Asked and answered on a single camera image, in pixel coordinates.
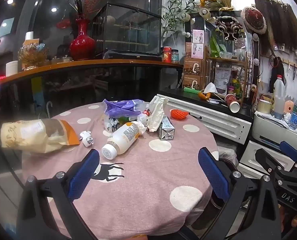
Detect white cabinet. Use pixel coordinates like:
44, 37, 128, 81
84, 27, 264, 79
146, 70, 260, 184
157, 94, 252, 144

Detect golden lotus ornament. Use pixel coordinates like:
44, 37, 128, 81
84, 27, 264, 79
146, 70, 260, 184
18, 44, 49, 70

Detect red ceramic vase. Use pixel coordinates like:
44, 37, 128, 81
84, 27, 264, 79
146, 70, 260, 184
69, 19, 96, 61

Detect dried branches with red berries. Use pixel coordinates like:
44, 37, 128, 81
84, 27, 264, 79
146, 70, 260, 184
68, 0, 106, 20

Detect orange foam net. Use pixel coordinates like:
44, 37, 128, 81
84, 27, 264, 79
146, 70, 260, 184
170, 109, 190, 120

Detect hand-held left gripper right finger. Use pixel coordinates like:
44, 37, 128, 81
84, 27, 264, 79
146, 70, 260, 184
198, 147, 281, 240

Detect curved wooden counter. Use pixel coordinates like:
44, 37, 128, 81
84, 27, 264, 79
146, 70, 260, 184
0, 59, 184, 85

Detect white face mask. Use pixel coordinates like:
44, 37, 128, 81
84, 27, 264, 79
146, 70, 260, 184
204, 82, 225, 96

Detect white printer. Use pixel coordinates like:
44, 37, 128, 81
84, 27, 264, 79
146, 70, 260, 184
252, 111, 297, 150

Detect small printed carton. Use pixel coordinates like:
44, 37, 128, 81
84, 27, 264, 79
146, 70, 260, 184
158, 116, 176, 140

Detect beige and orange paper bag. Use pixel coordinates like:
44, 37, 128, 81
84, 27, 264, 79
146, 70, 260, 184
0, 119, 81, 153

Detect white plastic bag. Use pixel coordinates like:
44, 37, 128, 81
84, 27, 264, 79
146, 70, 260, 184
147, 95, 169, 132

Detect purple plastic bag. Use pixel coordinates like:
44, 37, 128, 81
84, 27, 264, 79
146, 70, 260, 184
102, 99, 145, 120

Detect white plastic bottle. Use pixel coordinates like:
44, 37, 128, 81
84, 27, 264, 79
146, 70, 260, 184
101, 121, 142, 160

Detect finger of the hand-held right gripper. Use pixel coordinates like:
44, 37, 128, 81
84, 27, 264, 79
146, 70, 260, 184
280, 141, 297, 170
255, 149, 285, 179

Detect green leafy plant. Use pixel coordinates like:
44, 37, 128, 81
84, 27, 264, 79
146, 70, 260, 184
161, 0, 204, 38

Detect pink polka dot tablecloth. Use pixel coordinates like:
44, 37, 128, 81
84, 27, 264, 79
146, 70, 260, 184
22, 101, 219, 240

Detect crushed clear bottle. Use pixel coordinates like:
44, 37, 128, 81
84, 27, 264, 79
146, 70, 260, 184
104, 116, 121, 132

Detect clear water bottle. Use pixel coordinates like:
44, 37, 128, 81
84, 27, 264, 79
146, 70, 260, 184
288, 95, 297, 130

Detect small crumpled paper ball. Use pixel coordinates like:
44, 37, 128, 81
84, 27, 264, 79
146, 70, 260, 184
80, 131, 94, 147

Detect red paper cup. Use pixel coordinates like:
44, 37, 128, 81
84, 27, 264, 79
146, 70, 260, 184
224, 94, 240, 113

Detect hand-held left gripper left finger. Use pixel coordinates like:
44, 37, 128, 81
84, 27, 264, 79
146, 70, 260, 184
16, 149, 100, 240

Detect wooden rack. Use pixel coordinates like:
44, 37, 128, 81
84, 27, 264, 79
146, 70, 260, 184
206, 55, 249, 105

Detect clear plastic jug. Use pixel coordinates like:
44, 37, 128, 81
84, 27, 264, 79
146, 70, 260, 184
271, 74, 286, 120

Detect red round hat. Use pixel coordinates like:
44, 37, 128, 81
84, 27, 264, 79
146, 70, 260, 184
241, 6, 267, 34

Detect red tin can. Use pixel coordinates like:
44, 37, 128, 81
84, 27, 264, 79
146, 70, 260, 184
163, 47, 172, 63

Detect white cylindrical jar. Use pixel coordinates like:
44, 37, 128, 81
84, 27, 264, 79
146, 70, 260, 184
5, 61, 19, 77

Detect glass display tank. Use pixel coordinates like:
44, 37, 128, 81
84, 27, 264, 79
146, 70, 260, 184
92, 2, 163, 57

